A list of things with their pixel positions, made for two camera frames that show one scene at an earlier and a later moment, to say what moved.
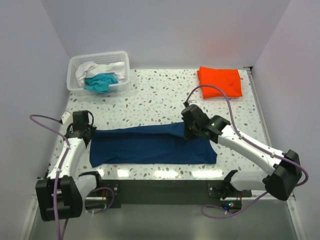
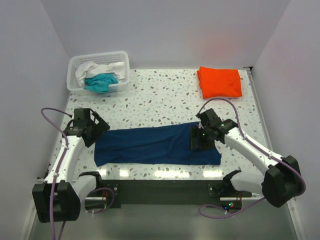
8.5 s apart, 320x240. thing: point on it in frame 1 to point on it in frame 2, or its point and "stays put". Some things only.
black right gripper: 187,135 to 195,131
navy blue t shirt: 156,144 stays put
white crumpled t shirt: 90,69 stays put
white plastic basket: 74,83 stays put
